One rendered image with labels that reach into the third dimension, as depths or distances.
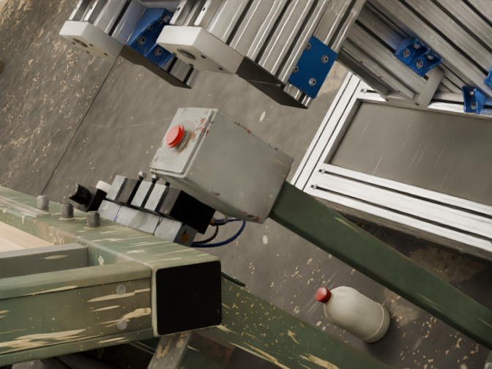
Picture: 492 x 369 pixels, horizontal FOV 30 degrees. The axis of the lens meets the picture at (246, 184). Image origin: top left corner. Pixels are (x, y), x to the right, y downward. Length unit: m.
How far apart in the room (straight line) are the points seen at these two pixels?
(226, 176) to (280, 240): 1.35
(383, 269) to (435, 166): 0.49
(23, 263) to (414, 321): 1.03
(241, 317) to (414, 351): 0.81
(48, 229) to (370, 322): 0.85
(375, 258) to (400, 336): 0.62
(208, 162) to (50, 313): 0.32
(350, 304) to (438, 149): 0.42
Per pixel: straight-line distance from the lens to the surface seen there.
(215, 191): 1.40
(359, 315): 2.21
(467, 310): 1.83
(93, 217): 1.71
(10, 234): 1.88
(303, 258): 2.63
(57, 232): 1.73
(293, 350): 1.54
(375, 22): 1.92
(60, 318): 1.33
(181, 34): 1.47
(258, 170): 1.44
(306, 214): 1.54
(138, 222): 1.84
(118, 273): 1.35
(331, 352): 1.59
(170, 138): 1.43
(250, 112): 3.24
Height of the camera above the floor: 1.56
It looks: 31 degrees down
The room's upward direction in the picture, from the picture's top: 59 degrees counter-clockwise
